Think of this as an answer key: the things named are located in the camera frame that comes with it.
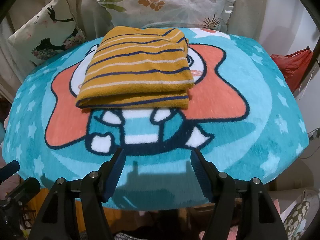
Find orange striped sweater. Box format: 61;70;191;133
76;26;195;109

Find spotted fabric bag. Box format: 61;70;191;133
284;200;310;240

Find turquoise star cartoon blanket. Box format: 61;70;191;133
2;28;309;210

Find red plastic bag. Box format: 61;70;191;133
271;47;313;93

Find white pillow with lady print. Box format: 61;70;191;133
8;0;86;66

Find white floral ruffled pillow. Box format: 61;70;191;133
96;0;235;32

